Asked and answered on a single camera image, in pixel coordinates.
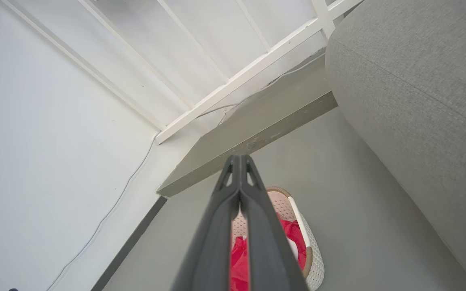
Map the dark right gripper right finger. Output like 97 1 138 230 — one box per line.
239 155 309 291

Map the white laundry basket brown rim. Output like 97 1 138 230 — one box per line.
231 187 325 291

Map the white railing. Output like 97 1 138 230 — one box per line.
0 0 365 145

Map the red clothing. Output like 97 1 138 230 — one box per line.
230 218 307 291

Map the thin light grey cable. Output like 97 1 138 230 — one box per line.
47 52 327 291

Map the raised grey concrete step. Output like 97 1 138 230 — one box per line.
156 48 339 198

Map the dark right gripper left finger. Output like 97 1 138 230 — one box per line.
171 155 242 291

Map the grey fabric sofa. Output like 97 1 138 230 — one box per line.
325 0 466 291

